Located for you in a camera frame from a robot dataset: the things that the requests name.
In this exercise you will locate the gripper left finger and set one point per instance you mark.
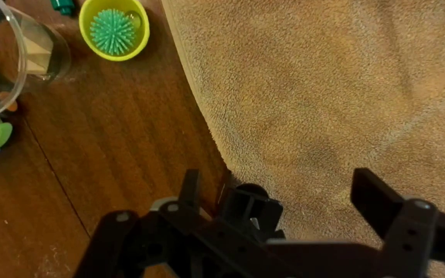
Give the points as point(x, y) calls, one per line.
point(137, 243)

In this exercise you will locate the teal plastic piece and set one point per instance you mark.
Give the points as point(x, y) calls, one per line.
point(63, 5)

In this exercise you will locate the teal spiky ball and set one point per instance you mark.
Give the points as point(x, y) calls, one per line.
point(112, 31)

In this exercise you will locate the yellow-green plastic cup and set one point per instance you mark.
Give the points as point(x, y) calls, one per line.
point(129, 48)

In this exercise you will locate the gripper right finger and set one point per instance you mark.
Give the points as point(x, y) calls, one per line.
point(411, 235)

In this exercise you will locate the tan fleece cloth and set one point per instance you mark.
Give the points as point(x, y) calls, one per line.
point(323, 96)

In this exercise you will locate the clear plastic container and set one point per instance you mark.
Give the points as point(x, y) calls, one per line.
point(2, 58)

